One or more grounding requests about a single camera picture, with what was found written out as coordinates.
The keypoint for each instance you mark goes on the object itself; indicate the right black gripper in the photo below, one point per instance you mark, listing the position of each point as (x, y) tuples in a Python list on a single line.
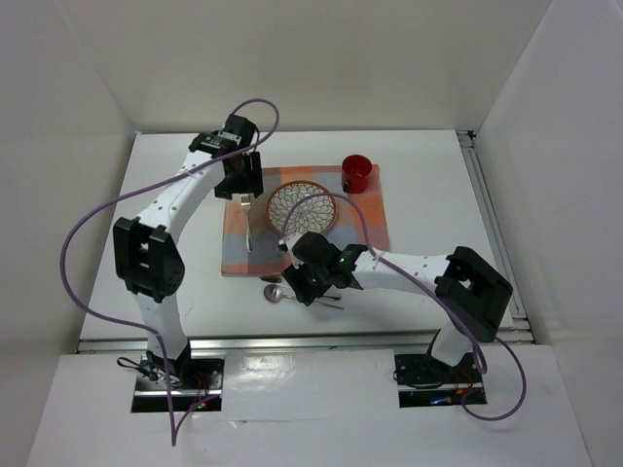
[(294, 274)]

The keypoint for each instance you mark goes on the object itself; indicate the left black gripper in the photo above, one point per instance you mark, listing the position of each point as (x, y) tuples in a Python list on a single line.
[(251, 183)]

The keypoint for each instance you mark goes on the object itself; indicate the silver fork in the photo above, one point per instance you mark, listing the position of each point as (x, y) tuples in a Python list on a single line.
[(246, 206)]

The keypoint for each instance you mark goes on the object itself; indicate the floral patterned ceramic plate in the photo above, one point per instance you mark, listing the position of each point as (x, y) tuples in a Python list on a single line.
[(300, 207)]

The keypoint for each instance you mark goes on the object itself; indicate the orange checked cloth placemat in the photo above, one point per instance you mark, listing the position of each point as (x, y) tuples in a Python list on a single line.
[(264, 258)]

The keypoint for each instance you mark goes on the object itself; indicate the red mug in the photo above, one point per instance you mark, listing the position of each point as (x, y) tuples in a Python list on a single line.
[(356, 170)]

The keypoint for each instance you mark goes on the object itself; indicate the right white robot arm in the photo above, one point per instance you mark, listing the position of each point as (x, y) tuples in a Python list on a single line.
[(471, 292)]

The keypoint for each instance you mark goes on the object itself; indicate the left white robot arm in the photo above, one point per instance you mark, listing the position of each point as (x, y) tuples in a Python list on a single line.
[(145, 247)]

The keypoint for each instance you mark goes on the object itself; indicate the silver table knife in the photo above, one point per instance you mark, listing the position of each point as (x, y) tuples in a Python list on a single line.
[(279, 280)]

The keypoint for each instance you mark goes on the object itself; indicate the silver spoon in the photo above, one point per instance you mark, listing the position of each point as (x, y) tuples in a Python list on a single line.
[(274, 294)]

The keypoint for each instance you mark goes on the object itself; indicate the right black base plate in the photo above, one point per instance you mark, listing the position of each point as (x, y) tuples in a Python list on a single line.
[(423, 371)]

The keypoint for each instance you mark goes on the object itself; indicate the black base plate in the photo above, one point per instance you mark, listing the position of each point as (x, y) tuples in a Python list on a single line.
[(204, 374), (423, 371)]

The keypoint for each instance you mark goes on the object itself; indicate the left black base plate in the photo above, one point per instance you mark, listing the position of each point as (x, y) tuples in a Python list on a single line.
[(204, 374)]

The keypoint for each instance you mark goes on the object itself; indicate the aluminium frame rail right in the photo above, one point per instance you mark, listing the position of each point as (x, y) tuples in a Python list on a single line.
[(466, 141)]

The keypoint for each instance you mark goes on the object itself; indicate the aluminium frame rail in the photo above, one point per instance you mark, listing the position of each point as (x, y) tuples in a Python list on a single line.
[(466, 141), (271, 343)]

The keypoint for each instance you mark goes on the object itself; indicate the aluminium frame rail front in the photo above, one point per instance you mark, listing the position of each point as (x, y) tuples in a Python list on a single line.
[(271, 343)]

